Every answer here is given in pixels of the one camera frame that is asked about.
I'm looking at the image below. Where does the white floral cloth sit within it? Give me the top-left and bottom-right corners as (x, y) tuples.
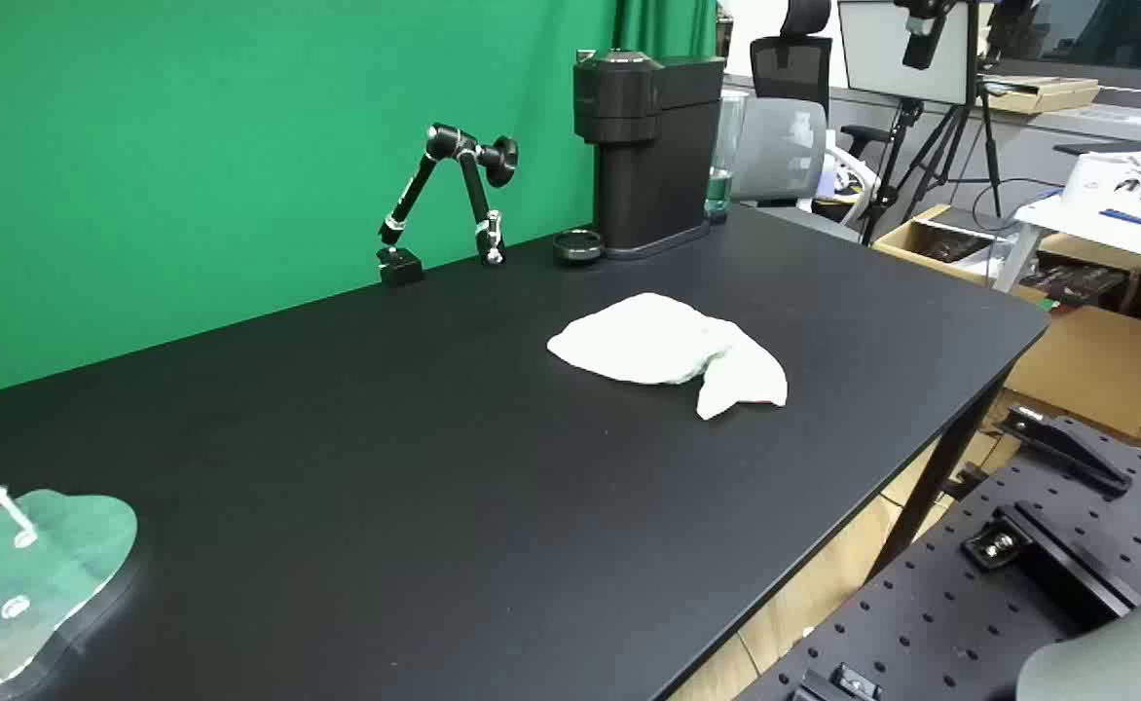
(543, 288), (793, 424)

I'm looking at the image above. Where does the stack of white papers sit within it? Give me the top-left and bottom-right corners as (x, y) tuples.
(1057, 145), (1141, 239)

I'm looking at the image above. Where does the black articulated stand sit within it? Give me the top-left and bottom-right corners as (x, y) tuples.
(375, 122), (522, 288)

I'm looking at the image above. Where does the grey chair backrest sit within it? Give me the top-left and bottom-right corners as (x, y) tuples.
(1014, 600), (1141, 701)

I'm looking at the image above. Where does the black tripod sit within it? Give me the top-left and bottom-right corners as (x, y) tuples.
(855, 0), (1010, 248)

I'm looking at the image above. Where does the black perforated breadboard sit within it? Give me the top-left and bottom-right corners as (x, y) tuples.
(736, 413), (1141, 701)

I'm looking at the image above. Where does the green curtain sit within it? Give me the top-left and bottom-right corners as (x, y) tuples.
(611, 0), (724, 66)

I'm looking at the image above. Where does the white board panel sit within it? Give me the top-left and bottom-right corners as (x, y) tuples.
(836, 0), (990, 109)

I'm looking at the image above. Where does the small black round cap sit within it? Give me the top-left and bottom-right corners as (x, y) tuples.
(554, 227), (609, 270)

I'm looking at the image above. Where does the large brown cardboard box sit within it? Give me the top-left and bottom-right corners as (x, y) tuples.
(1002, 305), (1141, 443)

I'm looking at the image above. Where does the green bottle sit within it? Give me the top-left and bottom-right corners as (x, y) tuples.
(700, 162), (736, 227)

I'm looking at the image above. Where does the black office chair with headrest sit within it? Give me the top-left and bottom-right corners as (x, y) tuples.
(746, 0), (836, 122)

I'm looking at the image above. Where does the black camera on tripod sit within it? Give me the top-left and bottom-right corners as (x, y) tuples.
(897, 0), (952, 73)

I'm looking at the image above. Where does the grey mesh office chair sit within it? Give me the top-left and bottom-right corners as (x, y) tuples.
(722, 90), (855, 209)

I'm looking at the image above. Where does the flat cardboard box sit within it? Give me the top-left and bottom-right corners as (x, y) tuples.
(981, 69), (1105, 122)

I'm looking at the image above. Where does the open wooden crate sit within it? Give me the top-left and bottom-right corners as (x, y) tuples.
(871, 197), (1051, 295)

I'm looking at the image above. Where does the black box stand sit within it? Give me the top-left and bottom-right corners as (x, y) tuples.
(571, 48), (727, 257)

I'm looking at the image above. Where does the black clamp bar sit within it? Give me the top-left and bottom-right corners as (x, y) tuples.
(997, 402), (1137, 497)

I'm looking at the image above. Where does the black mounting bracket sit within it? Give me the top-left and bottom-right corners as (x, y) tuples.
(959, 504), (1141, 635)

